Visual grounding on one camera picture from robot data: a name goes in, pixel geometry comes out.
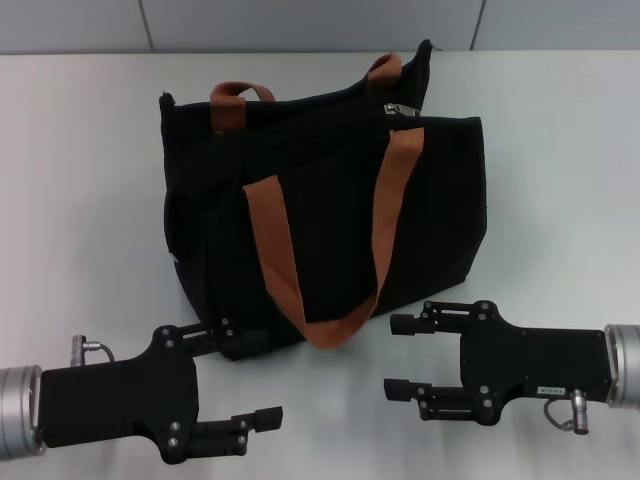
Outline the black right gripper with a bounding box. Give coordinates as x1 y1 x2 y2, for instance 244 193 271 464
382 298 615 427

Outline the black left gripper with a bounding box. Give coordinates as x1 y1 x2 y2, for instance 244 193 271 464
37 316 286 465

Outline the black bag with brown handles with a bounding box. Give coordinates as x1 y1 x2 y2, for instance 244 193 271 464
158 39 489 360

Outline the silver zipper pull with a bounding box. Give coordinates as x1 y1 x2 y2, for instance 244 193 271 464
383 102 421 119

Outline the right gripper cable with connector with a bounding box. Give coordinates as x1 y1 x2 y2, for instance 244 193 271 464
543 388 592 432

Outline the gripper cable with connector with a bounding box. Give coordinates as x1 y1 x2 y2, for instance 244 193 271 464
73 334 116 362
543 388 592 432

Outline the left gripper cable with connector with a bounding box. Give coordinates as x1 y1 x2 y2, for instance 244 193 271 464
73 334 116 362

